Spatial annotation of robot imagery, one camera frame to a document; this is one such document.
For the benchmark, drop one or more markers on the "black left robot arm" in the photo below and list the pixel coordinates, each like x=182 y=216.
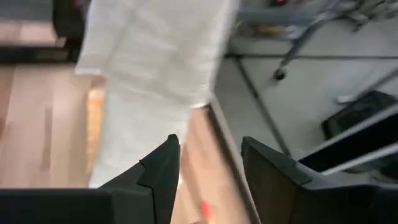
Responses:
x=68 y=21

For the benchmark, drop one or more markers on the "yellow checked towel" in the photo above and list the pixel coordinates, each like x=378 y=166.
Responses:
x=94 y=124

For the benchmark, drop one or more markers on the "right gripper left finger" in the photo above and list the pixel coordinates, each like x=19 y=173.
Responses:
x=130 y=199

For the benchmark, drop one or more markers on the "white waffle towel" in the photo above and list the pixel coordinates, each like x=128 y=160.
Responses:
x=149 y=62

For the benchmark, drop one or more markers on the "wooden workbench grey frame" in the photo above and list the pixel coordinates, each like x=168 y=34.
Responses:
x=304 y=28

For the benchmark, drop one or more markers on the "black floor box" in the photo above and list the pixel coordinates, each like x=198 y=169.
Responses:
x=357 y=112

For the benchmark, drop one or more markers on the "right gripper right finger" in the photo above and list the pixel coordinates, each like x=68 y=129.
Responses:
x=295 y=199

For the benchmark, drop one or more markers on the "black caster wheel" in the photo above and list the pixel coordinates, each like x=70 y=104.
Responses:
x=279 y=74

